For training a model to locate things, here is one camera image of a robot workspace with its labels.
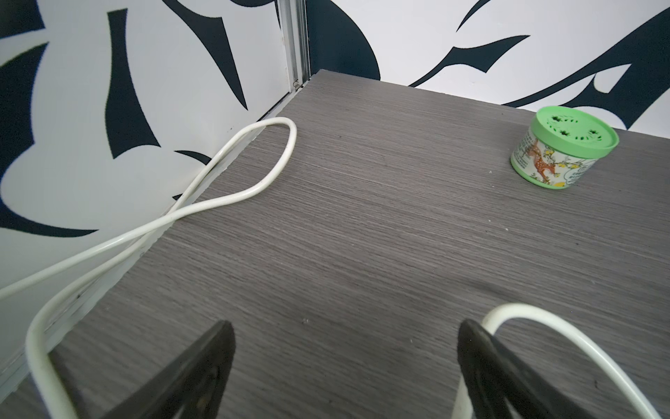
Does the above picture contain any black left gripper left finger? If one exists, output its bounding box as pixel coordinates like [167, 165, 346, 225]
[105, 321, 236, 418]

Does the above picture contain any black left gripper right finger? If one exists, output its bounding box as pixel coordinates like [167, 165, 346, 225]
[457, 319, 593, 418]

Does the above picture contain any green lidded round tin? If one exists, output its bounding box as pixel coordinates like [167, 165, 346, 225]
[509, 106, 619, 190]

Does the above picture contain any white power cable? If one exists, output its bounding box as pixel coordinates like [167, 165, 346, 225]
[0, 116, 663, 419]

